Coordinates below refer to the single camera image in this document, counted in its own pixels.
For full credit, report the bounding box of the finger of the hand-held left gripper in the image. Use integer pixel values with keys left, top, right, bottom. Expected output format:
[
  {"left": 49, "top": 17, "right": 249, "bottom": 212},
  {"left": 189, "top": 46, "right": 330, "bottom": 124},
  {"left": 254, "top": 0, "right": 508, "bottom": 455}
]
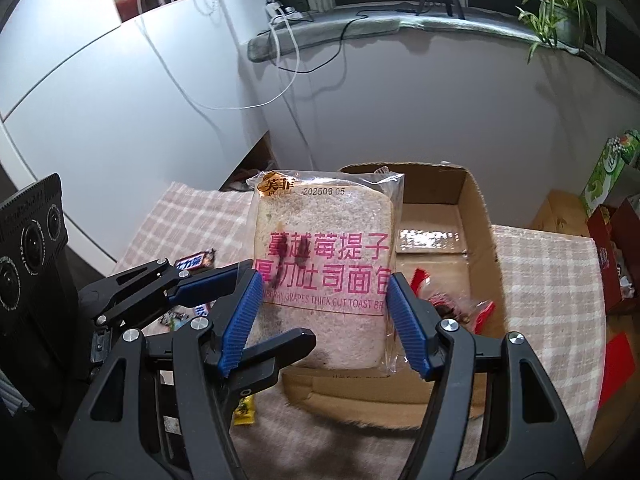
[
  {"left": 227, "top": 327, "right": 317, "bottom": 406},
  {"left": 79, "top": 257, "right": 252, "bottom": 328}
]

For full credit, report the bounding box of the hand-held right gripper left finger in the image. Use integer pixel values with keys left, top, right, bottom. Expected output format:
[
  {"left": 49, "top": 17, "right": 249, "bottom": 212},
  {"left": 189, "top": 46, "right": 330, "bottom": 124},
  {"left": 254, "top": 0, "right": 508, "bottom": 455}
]
[{"left": 55, "top": 259, "right": 264, "bottom": 480}]

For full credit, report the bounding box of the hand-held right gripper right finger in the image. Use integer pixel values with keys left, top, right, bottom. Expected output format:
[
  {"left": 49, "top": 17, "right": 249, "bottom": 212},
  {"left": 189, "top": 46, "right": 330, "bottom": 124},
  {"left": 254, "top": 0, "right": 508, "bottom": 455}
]
[{"left": 387, "top": 271, "right": 587, "bottom": 480}]

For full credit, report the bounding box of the yellow snack packet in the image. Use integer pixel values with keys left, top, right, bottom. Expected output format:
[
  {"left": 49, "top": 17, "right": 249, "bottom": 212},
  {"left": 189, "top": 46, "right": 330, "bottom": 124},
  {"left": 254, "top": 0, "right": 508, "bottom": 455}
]
[{"left": 232, "top": 394, "right": 257, "bottom": 427}]

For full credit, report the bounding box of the packaged toast bread slice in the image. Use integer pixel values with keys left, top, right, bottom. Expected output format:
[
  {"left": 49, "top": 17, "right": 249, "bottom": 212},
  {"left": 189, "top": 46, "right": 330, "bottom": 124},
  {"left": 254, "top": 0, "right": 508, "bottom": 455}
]
[{"left": 245, "top": 167, "right": 406, "bottom": 376}]

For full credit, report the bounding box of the cardboard box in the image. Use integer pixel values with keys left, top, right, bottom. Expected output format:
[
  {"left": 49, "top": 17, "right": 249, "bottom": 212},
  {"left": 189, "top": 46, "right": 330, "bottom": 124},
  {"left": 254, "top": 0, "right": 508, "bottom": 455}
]
[{"left": 282, "top": 160, "right": 508, "bottom": 428}]

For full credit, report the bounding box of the clear red-trimmed cake packet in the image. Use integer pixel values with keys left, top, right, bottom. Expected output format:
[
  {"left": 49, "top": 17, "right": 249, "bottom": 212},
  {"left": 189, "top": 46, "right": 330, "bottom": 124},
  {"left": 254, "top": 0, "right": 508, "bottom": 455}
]
[{"left": 409, "top": 267, "right": 497, "bottom": 336}]

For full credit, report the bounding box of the pink checked blanket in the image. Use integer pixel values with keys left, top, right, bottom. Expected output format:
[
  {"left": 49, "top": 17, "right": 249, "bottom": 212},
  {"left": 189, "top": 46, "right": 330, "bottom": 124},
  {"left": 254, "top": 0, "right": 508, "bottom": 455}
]
[{"left": 115, "top": 180, "right": 608, "bottom": 480}]

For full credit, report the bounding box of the white cabinet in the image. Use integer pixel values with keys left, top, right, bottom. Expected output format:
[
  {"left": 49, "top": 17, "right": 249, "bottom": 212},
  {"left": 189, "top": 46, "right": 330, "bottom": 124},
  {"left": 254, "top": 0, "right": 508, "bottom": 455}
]
[{"left": 0, "top": 0, "right": 273, "bottom": 281}]

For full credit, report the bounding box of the red envelope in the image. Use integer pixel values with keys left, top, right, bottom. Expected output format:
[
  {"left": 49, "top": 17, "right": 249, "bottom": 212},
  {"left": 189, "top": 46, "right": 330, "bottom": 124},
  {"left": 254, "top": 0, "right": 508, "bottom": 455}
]
[{"left": 596, "top": 332, "right": 639, "bottom": 407}]

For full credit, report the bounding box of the green printed box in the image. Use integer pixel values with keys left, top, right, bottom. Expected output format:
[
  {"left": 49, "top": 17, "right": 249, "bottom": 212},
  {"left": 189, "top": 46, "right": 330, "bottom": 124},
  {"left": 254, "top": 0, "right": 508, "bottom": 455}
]
[{"left": 581, "top": 130, "right": 640, "bottom": 217}]

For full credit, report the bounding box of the white power strip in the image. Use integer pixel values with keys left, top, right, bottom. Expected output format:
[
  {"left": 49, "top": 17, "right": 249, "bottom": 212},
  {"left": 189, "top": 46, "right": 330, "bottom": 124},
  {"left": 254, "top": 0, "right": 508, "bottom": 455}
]
[{"left": 265, "top": 2, "right": 299, "bottom": 22}]

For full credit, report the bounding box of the spider plant in pot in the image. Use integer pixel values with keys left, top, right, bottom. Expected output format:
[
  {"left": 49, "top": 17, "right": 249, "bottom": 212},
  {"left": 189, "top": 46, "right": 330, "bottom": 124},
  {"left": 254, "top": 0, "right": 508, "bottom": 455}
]
[{"left": 507, "top": 0, "right": 610, "bottom": 65}]

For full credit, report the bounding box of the white cable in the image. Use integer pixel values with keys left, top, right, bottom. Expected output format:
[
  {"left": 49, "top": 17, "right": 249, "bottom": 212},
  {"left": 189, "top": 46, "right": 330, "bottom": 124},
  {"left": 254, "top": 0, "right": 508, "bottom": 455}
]
[{"left": 135, "top": 7, "right": 302, "bottom": 111}]

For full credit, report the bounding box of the black cable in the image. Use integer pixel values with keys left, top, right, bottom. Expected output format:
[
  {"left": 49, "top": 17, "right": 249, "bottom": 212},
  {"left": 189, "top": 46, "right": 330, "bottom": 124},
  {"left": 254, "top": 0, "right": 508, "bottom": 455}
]
[{"left": 272, "top": 7, "right": 417, "bottom": 171}]

